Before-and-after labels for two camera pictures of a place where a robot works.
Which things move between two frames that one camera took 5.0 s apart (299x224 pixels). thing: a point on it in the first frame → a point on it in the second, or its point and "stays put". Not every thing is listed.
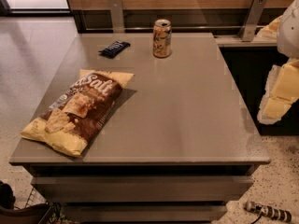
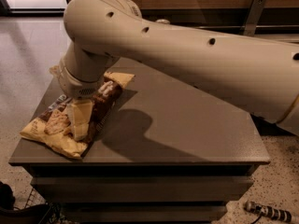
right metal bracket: x=248 y=32 stays put
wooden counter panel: x=192 y=9 stays put
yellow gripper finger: x=270 y=31 → x=56 y=70
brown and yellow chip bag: x=72 y=118 stays put
